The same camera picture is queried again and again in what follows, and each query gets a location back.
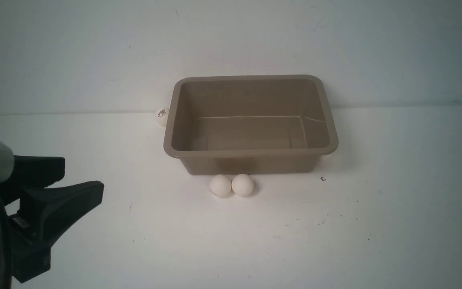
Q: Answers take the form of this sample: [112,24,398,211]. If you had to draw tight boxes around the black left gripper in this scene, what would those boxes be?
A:
[0,156,104,283]

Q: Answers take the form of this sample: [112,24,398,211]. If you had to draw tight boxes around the white front ball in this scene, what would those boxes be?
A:
[231,174,255,196]
[209,175,232,198]

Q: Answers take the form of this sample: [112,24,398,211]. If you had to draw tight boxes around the tan plastic bin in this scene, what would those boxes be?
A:
[163,75,339,175]

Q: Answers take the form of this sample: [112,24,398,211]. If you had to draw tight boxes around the white ball with logo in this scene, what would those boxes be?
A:
[155,108,169,127]

